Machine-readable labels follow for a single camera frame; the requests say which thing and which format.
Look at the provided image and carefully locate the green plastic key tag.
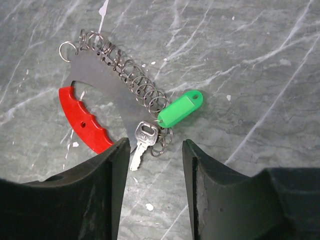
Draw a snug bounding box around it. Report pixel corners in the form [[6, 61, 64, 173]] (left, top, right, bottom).
[[157, 90, 204, 129]]

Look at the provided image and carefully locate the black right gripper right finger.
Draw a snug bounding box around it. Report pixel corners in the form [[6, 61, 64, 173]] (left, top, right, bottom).
[[182, 139, 320, 240]]

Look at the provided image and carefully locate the silver key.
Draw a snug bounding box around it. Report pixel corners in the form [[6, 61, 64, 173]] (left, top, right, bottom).
[[129, 121, 159, 171]]

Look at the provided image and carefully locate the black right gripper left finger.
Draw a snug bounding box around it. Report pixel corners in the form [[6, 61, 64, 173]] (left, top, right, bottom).
[[0, 138, 131, 240]]

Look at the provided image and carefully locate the metal key organizer red handle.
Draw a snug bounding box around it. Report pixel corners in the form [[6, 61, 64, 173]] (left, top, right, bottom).
[[58, 29, 170, 154]]

